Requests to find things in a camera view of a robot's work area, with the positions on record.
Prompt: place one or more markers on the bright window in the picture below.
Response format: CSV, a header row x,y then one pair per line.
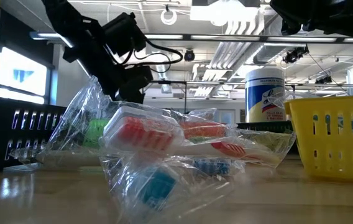
x,y
21,74

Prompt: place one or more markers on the disinfecting wipes canister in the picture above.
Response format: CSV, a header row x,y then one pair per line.
x,y
257,102

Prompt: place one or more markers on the blue-head toothbrush in clear bag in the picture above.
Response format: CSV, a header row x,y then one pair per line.
x,y
212,166

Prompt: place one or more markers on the clear bag with black item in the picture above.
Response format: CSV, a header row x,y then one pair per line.
x,y
71,124

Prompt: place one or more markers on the orange plastic basket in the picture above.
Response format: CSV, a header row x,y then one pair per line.
x,y
201,130

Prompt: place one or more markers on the green plastic basket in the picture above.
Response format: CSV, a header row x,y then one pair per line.
x,y
95,132

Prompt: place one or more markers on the red toothbrush in clear bag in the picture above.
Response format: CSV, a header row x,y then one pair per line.
x,y
142,133

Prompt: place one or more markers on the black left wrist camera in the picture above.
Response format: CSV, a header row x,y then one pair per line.
x,y
123,34

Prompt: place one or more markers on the small clear bag teal item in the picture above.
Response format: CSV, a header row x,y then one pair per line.
x,y
158,188

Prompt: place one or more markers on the white toothbrush in clear bag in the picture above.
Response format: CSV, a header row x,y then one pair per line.
x,y
66,158

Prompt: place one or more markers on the ceiling strip light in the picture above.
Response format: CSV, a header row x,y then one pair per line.
x,y
223,37
350,40
167,36
46,35
304,39

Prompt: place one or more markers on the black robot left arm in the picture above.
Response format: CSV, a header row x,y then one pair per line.
x,y
71,31

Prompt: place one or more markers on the yellow plastic basket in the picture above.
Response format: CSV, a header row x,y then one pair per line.
x,y
335,105

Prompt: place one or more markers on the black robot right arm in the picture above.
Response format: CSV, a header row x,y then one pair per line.
x,y
344,15

